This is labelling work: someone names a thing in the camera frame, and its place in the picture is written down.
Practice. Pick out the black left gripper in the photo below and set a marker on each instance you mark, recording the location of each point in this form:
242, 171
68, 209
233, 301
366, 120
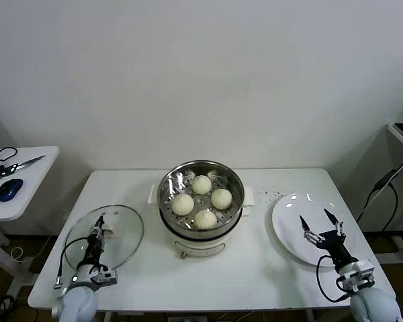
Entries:
94, 250

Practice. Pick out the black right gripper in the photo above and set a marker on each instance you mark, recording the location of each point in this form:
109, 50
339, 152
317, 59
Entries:
336, 246

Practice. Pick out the round glass pot lid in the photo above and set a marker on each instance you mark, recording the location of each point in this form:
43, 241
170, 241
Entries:
131, 231

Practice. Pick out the white steamed baozi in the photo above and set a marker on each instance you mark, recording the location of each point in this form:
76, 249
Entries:
221, 198
205, 219
183, 204
201, 184

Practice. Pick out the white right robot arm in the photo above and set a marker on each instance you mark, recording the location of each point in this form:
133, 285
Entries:
372, 303

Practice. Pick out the perforated steel steamer basket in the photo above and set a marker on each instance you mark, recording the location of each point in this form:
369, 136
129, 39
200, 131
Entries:
169, 188

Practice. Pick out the white round plate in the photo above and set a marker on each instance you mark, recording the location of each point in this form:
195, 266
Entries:
289, 228

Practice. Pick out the white side table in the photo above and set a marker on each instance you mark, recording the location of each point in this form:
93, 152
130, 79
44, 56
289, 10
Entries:
37, 188

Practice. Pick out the blue computer mouse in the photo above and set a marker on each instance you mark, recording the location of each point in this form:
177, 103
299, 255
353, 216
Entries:
9, 189

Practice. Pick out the white electric cooker pot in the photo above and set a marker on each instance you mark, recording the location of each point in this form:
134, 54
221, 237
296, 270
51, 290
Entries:
201, 248

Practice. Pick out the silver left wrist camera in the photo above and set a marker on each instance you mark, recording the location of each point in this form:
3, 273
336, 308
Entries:
104, 277

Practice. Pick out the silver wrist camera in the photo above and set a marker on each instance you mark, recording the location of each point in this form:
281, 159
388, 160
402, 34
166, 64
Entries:
356, 271
104, 277

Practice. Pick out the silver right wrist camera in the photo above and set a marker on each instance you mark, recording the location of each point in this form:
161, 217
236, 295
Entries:
356, 271

